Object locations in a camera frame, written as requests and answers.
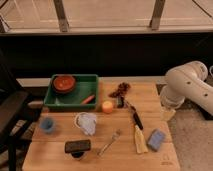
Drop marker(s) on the orange carrot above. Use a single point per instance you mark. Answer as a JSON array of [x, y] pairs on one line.
[[88, 99]]

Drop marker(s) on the white crumpled cloth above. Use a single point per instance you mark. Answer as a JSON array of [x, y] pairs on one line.
[[86, 122]]

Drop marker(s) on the black block on stand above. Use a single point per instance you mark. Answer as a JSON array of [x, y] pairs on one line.
[[77, 148]]

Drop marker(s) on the black handled knife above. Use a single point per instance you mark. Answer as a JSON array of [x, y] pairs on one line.
[[136, 117]]

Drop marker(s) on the silver fork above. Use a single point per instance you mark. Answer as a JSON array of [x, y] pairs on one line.
[[114, 137]]

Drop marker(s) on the black chair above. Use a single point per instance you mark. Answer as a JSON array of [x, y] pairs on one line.
[[15, 114]]

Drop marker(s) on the orange candle cup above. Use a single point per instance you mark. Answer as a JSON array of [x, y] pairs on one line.
[[107, 107]]

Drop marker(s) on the green plastic tray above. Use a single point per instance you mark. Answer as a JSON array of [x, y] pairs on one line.
[[86, 85]]

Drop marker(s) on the dark red grape bunch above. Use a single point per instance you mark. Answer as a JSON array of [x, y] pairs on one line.
[[121, 90]]

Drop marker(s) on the red-brown bowl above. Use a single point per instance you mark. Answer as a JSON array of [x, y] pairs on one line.
[[63, 83]]

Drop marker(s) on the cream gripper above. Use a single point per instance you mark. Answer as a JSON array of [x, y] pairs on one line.
[[168, 113]]

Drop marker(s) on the small dark green object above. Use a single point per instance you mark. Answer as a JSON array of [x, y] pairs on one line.
[[120, 102]]

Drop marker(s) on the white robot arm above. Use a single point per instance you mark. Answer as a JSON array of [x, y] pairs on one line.
[[187, 81]]

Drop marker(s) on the blue small cup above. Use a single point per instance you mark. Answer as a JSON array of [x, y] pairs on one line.
[[47, 125]]

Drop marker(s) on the blue sponge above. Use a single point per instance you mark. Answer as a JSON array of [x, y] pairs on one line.
[[155, 140]]

